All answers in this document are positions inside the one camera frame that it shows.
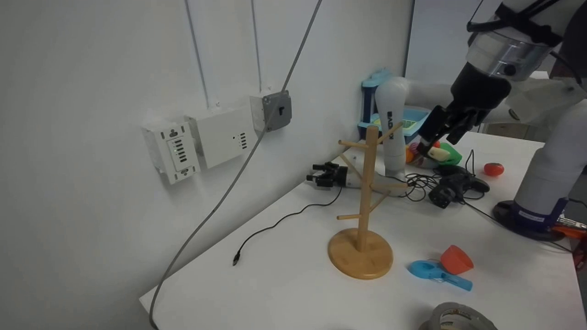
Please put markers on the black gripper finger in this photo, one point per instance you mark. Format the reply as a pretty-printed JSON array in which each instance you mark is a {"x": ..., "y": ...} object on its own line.
[
  {"x": 433, "y": 126},
  {"x": 459, "y": 131}
]

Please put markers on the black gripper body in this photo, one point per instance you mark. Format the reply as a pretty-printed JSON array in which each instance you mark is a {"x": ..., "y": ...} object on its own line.
[{"x": 479, "y": 93}]

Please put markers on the orange scoop object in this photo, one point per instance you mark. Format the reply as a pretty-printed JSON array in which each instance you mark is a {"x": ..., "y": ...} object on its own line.
[{"x": 457, "y": 260}]

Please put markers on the blue scoop object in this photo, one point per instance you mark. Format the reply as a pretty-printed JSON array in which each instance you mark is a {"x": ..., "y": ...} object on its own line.
[{"x": 424, "y": 269}]

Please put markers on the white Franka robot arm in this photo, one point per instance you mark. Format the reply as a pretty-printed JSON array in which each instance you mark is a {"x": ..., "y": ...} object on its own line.
[{"x": 551, "y": 166}]

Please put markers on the wooden peg hanger stand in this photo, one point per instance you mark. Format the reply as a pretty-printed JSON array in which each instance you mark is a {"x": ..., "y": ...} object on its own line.
[{"x": 360, "y": 254}]

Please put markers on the green toy container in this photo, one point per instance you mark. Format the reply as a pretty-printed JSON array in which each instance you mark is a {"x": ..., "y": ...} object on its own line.
[{"x": 453, "y": 157}]

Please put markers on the orange yellow toy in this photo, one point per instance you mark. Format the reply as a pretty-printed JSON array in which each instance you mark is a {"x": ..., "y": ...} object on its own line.
[{"x": 415, "y": 157}]

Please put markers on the white elbow-shaped machine column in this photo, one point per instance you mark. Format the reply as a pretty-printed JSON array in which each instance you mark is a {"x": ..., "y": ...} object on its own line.
[{"x": 391, "y": 135}]

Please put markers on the black handheld controller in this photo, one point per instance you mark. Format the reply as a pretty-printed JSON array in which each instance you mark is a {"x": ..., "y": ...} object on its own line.
[{"x": 461, "y": 181}]

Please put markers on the red round toy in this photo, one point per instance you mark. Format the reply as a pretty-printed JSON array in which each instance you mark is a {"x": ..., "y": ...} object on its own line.
[{"x": 494, "y": 170}]

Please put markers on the black power adapter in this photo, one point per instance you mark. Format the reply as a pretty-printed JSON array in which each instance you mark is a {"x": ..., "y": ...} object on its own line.
[{"x": 441, "y": 197}]

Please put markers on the light blue toy box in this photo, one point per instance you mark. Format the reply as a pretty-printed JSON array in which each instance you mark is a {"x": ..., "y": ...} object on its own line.
[{"x": 369, "y": 98}]

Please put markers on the black plug block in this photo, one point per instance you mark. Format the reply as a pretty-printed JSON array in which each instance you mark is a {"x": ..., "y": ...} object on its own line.
[{"x": 327, "y": 177}]

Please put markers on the orange clamp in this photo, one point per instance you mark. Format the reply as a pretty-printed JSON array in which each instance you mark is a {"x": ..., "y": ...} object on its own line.
[{"x": 571, "y": 232}]

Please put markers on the grey tape roll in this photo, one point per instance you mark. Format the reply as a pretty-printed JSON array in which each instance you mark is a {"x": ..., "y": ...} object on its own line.
[{"x": 431, "y": 320}]

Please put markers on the black round base plate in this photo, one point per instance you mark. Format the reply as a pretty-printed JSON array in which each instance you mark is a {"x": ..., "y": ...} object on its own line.
[{"x": 525, "y": 225}]

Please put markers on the grey wall junction box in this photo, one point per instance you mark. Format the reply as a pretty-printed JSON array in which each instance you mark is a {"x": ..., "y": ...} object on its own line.
[{"x": 272, "y": 113}]

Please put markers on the white wall conduit pipe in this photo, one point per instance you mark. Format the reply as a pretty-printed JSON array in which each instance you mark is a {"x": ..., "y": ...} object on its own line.
[
  {"x": 197, "y": 56},
  {"x": 257, "y": 49}
]

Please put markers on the white wall box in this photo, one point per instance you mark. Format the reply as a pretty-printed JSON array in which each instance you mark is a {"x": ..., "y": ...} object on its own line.
[{"x": 222, "y": 139}]

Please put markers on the white wall socket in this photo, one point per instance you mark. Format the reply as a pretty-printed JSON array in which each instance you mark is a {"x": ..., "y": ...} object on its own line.
[{"x": 171, "y": 153}]

